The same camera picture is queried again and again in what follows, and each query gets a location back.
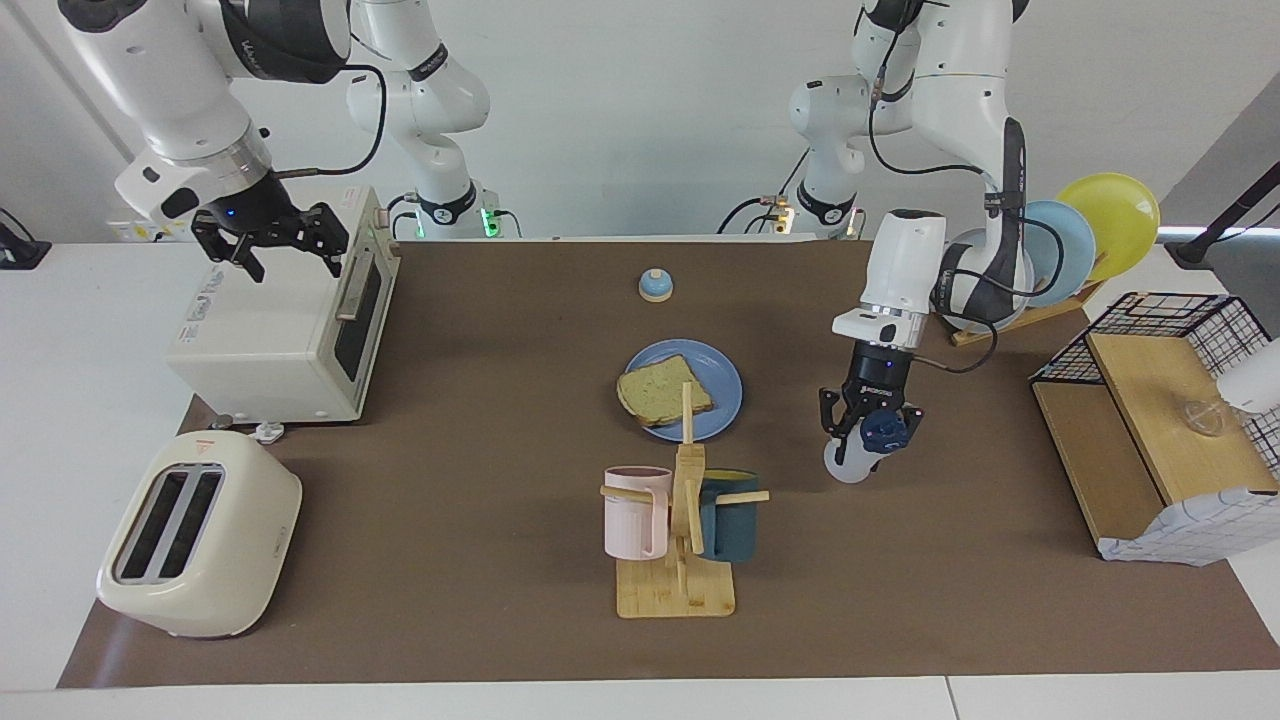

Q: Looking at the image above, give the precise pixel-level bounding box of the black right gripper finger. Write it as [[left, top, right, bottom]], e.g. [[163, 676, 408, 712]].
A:
[[190, 226, 267, 285], [298, 202, 351, 280]]

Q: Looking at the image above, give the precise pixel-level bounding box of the white navy-capped seasoning bottle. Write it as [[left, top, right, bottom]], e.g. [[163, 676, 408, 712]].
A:
[[823, 408, 919, 486]]

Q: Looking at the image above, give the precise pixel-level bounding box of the toasted bread slice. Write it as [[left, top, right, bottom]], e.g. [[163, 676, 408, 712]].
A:
[[616, 355, 715, 428]]

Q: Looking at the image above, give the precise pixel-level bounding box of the blue round dinner plate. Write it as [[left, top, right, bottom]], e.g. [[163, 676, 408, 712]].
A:
[[625, 339, 744, 443]]

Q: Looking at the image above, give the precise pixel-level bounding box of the grey translucent plate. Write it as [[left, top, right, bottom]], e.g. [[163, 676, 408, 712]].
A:
[[945, 228, 1036, 334]]

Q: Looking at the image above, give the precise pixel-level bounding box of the light blue racked plate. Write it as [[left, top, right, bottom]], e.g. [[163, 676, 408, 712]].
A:
[[1015, 200, 1097, 309]]

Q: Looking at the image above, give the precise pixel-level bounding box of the yellow plate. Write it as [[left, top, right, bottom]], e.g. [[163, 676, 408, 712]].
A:
[[1056, 173, 1161, 283]]

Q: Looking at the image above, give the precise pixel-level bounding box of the white toaster oven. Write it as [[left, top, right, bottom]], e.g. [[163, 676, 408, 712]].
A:
[[166, 185, 401, 425]]

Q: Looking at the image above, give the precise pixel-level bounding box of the dark teal mug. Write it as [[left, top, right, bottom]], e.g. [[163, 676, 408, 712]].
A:
[[697, 468, 761, 562]]

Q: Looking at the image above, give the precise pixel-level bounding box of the wooden dish rack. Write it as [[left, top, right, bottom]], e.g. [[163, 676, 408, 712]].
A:
[[950, 278, 1106, 347]]

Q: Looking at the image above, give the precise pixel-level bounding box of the pink ribbed mug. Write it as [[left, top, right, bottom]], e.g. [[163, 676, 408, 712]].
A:
[[603, 466, 673, 561]]

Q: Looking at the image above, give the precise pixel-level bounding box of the wooden mug tree rack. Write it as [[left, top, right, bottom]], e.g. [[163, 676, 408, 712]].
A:
[[600, 382, 771, 619]]

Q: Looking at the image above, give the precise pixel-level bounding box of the white checkered cloth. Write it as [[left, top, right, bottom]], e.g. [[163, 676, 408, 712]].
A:
[[1097, 487, 1280, 568]]

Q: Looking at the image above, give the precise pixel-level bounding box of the clear drinking glass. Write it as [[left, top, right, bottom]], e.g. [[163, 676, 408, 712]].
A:
[[1180, 397, 1226, 438]]

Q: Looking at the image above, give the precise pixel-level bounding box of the cream two-slot toaster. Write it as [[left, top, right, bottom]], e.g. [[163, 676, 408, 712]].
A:
[[96, 432, 303, 639]]

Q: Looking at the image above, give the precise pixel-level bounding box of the brown table mat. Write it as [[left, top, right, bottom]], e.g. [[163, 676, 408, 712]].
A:
[[57, 240, 1280, 689]]

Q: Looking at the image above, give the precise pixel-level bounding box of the white cylindrical object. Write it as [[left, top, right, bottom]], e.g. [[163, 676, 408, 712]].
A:
[[1215, 338, 1280, 414]]

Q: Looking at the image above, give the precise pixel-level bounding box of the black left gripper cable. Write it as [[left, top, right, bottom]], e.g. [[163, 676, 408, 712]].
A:
[[912, 300, 1001, 376]]

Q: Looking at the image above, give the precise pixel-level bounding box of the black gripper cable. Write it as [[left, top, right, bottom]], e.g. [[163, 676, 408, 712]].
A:
[[912, 300, 1001, 376], [272, 62, 389, 181]]

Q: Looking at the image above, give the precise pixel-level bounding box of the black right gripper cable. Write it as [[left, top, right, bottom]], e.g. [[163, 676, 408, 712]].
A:
[[272, 62, 389, 181]]

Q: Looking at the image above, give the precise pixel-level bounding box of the black desk clamp mount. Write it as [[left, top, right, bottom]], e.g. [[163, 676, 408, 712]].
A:
[[0, 207, 51, 269]]

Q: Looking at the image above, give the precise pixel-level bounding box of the wooden shelf with wire basket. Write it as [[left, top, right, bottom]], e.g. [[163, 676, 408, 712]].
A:
[[1030, 292, 1280, 546]]

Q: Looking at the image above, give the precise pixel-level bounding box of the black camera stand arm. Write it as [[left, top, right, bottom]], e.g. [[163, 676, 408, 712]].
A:
[[1165, 160, 1280, 269]]

